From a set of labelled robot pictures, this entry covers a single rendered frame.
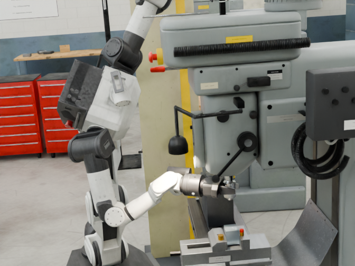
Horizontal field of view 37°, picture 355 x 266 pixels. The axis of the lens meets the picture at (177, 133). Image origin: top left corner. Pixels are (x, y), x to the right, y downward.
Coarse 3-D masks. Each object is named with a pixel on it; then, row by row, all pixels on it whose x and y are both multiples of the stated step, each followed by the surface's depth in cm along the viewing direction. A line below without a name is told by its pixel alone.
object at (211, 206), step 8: (208, 176) 246; (208, 200) 235; (216, 200) 235; (224, 200) 235; (232, 200) 236; (208, 208) 236; (216, 208) 236; (224, 208) 236; (232, 208) 237; (208, 216) 237; (216, 216) 237; (224, 216) 237; (232, 216) 238; (208, 224) 238; (216, 224) 238; (224, 224) 238
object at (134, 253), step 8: (88, 224) 296; (88, 232) 290; (128, 248) 302; (136, 248) 301; (72, 256) 297; (80, 256) 296; (128, 256) 293; (136, 256) 292; (144, 256) 291; (72, 264) 288; (80, 264) 287; (88, 264) 287; (120, 264) 285; (128, 264) 284; (136, 264) 284; (144, 264) 283; (152, 264) 283
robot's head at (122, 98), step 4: (116, 80) 203; (124, 80) 205; (112, 84) 205; (116, 84) 203; (124, 84) 203; (116, 88) 202; (120, 88) 202; (124, 88) 203; (112, 92) 208; (120, 92) 201; (124, 92) 202; (128, 92) 203; (112, 96) 208; (116, 96) 201; (120, 96) 201; (124, 96) 201; (128, 96) 202; (116, 100) 201; (120, 100) 200; (124, 100) 200; (128, 100) 202; (116, 104) 203; (120, 104) 204; (124, 104) 205
